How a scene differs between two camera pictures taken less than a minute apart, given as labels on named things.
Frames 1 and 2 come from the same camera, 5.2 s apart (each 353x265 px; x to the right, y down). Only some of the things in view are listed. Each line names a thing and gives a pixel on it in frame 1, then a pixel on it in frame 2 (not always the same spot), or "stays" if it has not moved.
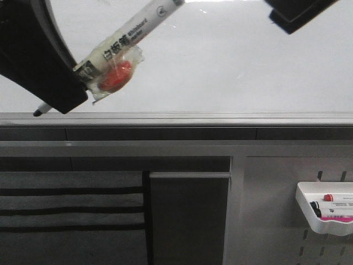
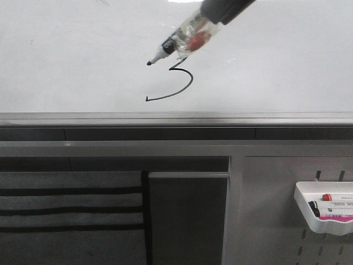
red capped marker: x=328 y=197 stays
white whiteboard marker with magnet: x=111 y=68 -> x=193 y=32
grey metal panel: x=188 y=217 stays
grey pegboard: x=265 y=224 stays
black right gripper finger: x=290 y=15 -> x=224 y=11
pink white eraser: x=346 y=220 stays
